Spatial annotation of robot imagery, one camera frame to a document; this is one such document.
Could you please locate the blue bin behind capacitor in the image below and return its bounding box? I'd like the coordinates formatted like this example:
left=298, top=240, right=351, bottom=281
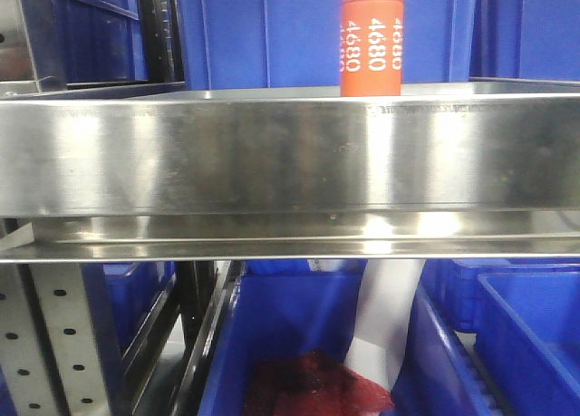
left=177, top=0, right=476, bottom=90

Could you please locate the blue bin lower left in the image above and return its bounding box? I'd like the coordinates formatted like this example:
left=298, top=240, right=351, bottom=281
left=103, top=262, right=174, bottom=352

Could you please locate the blue bin upper left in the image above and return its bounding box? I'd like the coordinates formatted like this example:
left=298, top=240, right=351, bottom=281
left=51, top=0, right=147, bottom=83

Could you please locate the blue bin lower right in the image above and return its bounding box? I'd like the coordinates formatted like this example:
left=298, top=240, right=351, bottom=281
left=393, top=259, right=579, bottom=415

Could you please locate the blue bin with red contents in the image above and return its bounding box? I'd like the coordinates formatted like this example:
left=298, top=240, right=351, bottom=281
left=198, top=259, right=366, bottom=415

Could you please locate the perforated metal upright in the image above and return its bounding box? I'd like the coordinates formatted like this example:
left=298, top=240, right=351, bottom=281
left=1, top=263, right=128, bottom=415

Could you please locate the blue bin upper right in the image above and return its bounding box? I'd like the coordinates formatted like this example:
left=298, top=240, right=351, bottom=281
left=470, top=0, right=579, bottom=81

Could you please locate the orange cylindrical capacitor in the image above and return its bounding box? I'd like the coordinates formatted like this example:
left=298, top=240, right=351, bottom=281
left=340, top=0, right=404, bottom=97

